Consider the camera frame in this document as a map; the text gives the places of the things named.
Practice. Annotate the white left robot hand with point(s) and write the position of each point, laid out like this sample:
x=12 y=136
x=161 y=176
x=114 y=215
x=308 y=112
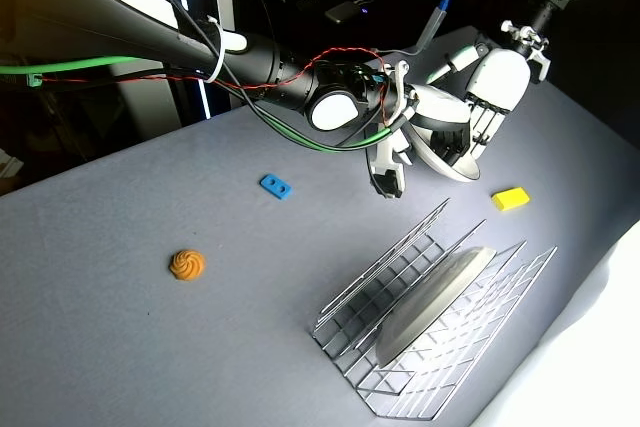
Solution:
x=502 y=77

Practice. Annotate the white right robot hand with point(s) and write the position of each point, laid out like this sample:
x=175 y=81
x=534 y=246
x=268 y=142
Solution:
x=442 y=107

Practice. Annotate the white plate black rim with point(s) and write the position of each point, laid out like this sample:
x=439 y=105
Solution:
x=462 y=169

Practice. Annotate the white plate cream underside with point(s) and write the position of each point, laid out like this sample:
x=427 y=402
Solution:
x=430 y=307

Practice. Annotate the grey adapter blue plug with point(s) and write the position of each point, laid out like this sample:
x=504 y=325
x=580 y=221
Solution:
x=431 y=24

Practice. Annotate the yellow block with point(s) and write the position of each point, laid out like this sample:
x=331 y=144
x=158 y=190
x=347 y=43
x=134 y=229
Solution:
x=510 y=198

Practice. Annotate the black power adapter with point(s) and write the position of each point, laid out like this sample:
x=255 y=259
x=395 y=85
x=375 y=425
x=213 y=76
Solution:
x=345 y=12

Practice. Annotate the blue block two holes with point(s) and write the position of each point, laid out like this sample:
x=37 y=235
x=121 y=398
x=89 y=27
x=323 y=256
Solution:
x=276 y=186

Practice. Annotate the white zip tie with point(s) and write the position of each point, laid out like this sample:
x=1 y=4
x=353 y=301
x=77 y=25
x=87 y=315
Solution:
x=216 y=62

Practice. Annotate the white cabinet with light strip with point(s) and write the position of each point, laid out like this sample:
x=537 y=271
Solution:
x=150 y=97

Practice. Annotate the orange swirl cookie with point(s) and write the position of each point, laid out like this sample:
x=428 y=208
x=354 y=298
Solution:
x=187 y=265

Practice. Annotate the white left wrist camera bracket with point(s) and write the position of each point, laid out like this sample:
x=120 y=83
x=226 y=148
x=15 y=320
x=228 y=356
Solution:
x=537 y=59

